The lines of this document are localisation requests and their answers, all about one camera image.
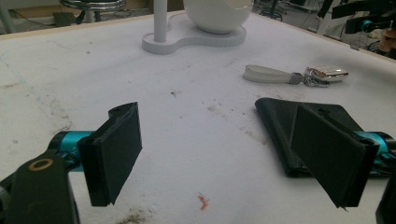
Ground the brown object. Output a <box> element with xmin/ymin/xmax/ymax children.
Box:
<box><xmin>378</xmin><ymin>27</ymin><xmax>396</xmax><ymax>54</ymax></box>

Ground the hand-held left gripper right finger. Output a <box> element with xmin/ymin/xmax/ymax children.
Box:
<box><xmin>290</xmin><ymin>103</ymin><xmax>381</xmax><ymax>209</ymax></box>

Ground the chrome stool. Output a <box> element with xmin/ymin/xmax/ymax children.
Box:
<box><xmin>59</xmin><ymin>0</ymin><xmax>127</xmax><ymax>24</ymax></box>

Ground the black equipment with teal knob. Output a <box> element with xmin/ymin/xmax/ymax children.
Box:
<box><xmin>317</xmin><ymin>0</ymin><xmax>396</xmax><ymax>35</ymax></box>

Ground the white round bowl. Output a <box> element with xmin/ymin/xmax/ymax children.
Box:
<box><xmin>182</xmin><ymin>0</ymin><xmax>254</xmax><ymax>35</ymax></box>

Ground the small red scrap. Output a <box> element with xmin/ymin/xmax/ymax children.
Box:
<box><xmin>197</xmin><ymin>192</ymin><xmax>210</xmax><ymax>212</ymax></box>

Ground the white stand with pole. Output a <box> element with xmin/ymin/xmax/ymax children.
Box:
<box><xmin>141</xmin><ymin>0</ymin><xmax>248</xmax><ymax>56</ymax></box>

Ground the car key with white strap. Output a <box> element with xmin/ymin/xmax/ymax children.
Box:
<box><xmin>242</xmin><ymin>63</ymin><xmax>349</xmax><ymax>89</ymax></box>

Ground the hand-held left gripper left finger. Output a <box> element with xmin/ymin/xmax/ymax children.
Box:
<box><xmin>78</xmin><ymin>102</ymin><xmax>143</xmax><ymax>207</ymax></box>

